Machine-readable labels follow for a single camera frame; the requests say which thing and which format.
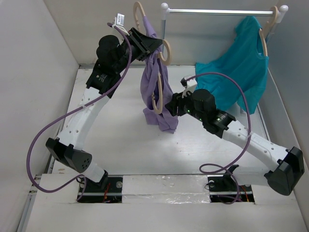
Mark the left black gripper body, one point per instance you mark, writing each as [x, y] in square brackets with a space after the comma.
[138, 51]

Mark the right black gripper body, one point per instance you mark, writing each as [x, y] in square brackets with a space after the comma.
[186, 105]

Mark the purple t shirt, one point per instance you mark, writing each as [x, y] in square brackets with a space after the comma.
[149, 88]

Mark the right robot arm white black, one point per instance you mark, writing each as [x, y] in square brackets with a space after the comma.
[283, 167]

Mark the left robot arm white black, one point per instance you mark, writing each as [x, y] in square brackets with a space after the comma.
[113, 59]

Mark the teal t shirt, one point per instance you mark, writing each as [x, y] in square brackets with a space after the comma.
[240, 74]

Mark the wooden hanger with teal shirt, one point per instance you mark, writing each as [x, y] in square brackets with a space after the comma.
[265, 30]

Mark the white metal clothes rack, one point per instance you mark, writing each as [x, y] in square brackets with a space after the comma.
[165, 11]

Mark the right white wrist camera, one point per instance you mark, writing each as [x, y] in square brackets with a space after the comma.
[189, 85]

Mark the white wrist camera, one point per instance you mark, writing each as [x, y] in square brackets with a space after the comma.
[189, 85]
[118, 23]

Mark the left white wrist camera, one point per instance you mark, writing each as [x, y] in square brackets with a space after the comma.
[118, 23]

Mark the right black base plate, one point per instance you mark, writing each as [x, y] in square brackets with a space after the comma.
[222, 189]

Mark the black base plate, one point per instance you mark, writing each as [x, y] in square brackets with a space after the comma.
[222, 189]
[110, 192]

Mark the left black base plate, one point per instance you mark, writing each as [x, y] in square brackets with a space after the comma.
[110, 192]

